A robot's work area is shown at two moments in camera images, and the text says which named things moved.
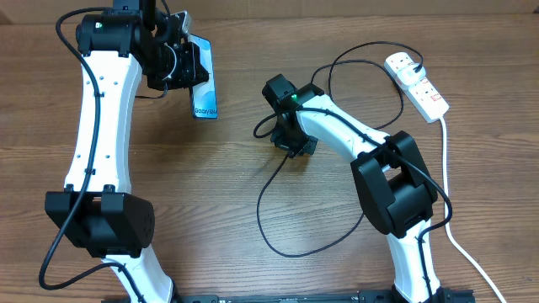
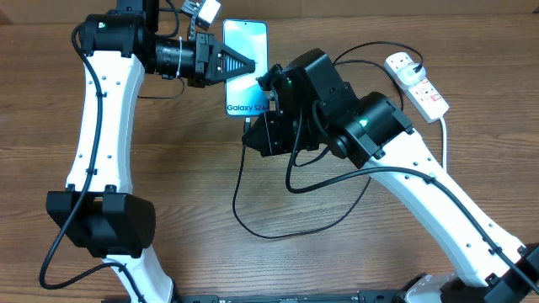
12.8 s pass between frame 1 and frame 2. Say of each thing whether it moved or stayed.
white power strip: stayed
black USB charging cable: moved
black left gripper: moved
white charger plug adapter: stayed
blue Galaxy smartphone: moved
